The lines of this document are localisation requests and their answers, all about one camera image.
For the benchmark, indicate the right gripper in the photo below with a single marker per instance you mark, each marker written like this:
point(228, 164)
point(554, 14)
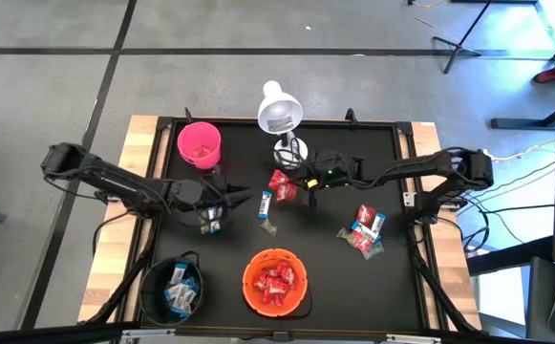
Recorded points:
point(336, 172)

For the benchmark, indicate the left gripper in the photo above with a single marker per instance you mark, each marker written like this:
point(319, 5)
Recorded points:
point(219, 196)

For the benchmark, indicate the blue white candy bar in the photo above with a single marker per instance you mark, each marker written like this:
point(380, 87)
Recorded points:
point(215, 226)
point(264, 204)
point(191, 286)
point(378, 223)
point(185, 304)
point(178, 273)
point(365, 231)
point(172, 294)

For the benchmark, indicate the clear green candy bag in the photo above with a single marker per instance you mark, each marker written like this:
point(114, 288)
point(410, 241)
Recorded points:
point(268, 227)
point(204, 228)

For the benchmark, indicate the clear red candy bag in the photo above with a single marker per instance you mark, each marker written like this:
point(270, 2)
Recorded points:
point(198, 152)
point(207, 152)

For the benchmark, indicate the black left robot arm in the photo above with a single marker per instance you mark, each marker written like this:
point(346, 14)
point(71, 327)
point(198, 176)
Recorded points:
point(114, 181)

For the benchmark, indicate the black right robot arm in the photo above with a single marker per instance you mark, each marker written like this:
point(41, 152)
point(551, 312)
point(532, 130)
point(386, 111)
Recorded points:
point(415, 167)

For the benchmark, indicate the pink plastic bucket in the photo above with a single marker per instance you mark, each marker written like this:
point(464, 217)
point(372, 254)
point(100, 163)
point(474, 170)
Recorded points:
point(191, 136)

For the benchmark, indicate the white desk lamp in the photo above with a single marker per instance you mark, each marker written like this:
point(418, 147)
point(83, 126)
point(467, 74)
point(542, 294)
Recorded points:
point(279, 112)

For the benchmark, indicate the black table mat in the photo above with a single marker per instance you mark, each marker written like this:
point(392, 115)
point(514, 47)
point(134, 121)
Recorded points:
point(334, 267)

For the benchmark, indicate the white metal mounting plate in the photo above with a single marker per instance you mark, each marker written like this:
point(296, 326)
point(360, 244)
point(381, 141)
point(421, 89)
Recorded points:
point(410, 199)

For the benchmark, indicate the orange plastic bucket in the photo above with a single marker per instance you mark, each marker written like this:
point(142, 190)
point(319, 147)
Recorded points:
point(293, 298)

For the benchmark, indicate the black plastic bucket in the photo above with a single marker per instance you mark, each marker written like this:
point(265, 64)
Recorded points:
point(155, 301)

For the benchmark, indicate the thin grey stick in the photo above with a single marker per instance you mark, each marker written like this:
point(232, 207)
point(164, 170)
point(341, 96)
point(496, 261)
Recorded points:
point(424, 22)

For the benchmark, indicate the black tripod stand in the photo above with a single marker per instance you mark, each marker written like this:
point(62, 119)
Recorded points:
point(456, 46)

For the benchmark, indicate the black gantry beam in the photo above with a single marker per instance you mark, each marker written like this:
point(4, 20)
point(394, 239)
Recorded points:
point(43, 334)

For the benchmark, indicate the black desk foot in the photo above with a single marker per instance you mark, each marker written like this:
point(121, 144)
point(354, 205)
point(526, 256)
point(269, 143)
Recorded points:
point(492, 1)

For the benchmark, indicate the person's red shoe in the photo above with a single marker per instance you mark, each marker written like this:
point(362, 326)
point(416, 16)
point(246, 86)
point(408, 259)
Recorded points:
point(554, 74)

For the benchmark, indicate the black frame clamp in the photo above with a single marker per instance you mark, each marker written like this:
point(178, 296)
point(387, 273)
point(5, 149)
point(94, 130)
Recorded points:
point(188, 116)
point(351, 115)

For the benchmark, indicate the black aluminium table frame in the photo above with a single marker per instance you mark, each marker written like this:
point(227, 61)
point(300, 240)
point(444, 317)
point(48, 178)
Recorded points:
point(382, 123)

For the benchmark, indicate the silver beam bracket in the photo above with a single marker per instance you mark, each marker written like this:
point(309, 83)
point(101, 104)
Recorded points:
point(148, 334)
point(413, 339)

